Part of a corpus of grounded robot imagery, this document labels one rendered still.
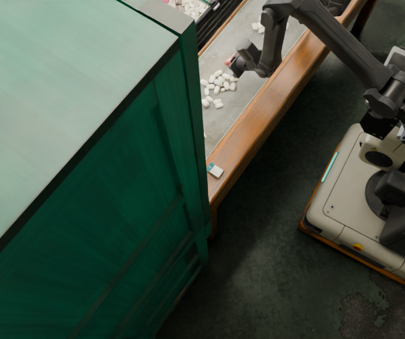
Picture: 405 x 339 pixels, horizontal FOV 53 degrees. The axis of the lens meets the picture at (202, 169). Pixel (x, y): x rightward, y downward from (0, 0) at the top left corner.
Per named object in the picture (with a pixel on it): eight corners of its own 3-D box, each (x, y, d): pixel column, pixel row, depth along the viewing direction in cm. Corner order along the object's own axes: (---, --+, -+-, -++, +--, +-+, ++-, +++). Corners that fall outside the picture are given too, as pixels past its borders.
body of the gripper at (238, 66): (226, 66, 153) (239, 66, 147) (241, 47, 156) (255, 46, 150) (235, 79, 157) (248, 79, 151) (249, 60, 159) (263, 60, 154)
